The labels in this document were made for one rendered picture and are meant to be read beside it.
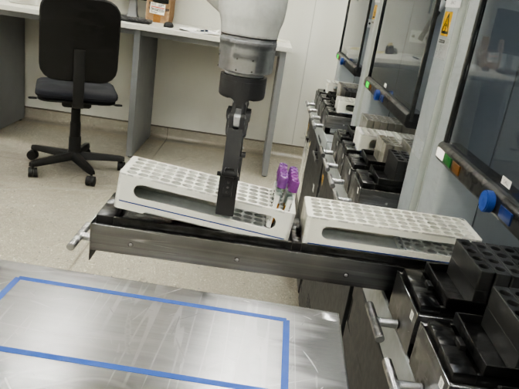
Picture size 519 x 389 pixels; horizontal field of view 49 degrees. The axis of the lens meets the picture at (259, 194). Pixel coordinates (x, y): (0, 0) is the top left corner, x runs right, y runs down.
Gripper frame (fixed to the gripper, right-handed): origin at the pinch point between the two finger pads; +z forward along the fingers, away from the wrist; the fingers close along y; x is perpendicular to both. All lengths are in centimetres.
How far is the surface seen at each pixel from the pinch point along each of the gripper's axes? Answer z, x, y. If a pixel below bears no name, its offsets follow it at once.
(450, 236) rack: 0.6, 37.7, 4.9
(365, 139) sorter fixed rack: 2, 34, -66
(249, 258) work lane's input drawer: 8.7, 5.2, 6.7
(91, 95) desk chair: 35, -92, -227
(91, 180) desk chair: 83, -87, -218
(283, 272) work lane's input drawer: 10.4, 11.2, 6.7
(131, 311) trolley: 5.0, -8.4, 33.3
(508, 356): 4, 37, 34
